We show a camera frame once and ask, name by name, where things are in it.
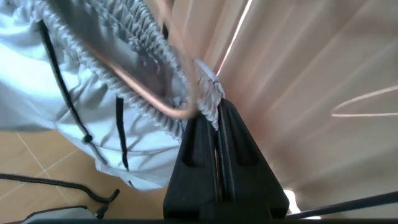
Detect black clothes rack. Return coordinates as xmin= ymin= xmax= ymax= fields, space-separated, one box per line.
xmin=285 ymin=191 xmax=398 ymax=220

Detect black cable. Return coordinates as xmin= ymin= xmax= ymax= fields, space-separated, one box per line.
xmin=0 ymin=173 xmax=121 ymax=220

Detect pale grey shorts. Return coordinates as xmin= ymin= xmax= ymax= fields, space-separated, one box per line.
xmin=0 ymin=0 xmax=226 ymax=191

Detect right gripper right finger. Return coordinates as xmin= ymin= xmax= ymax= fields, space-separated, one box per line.
xmin=217 ymin=98 xmax=290 ymax=218

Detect beige curtain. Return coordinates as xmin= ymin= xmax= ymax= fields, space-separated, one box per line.
xmin=146 ymin=0 xmax=398 ymax=218

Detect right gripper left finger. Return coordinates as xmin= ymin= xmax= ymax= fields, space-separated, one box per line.
xmin=163 ymin=113 xmax=222 ymax=218

